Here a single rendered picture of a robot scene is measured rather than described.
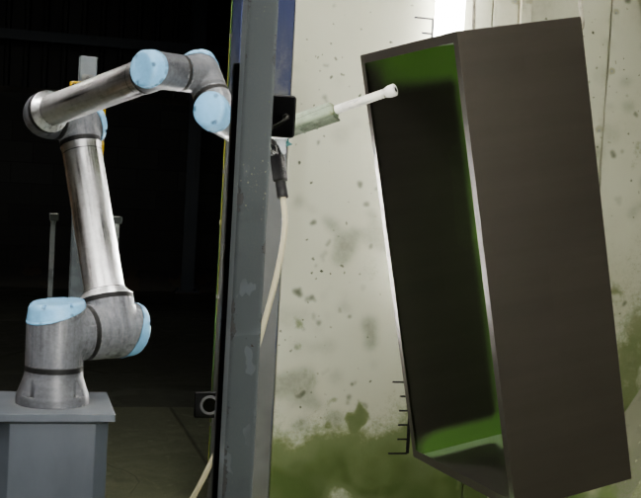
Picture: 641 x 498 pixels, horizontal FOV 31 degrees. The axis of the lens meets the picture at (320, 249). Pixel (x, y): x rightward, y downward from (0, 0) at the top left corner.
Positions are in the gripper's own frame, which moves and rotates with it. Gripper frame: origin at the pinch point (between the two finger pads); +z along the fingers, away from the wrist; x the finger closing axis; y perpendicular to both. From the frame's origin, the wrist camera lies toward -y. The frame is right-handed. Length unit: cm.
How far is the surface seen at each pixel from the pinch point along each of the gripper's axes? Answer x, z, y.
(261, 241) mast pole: 42, -106, 63
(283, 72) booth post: -18, 55, -48
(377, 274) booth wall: -14, 93, 17
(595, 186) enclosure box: 75, 20, 32
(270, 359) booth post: -51, 75, 40
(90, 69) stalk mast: -77, 30, -61
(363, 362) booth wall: -26, 97, 45
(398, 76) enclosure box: 26.9, 32.5, -21.4
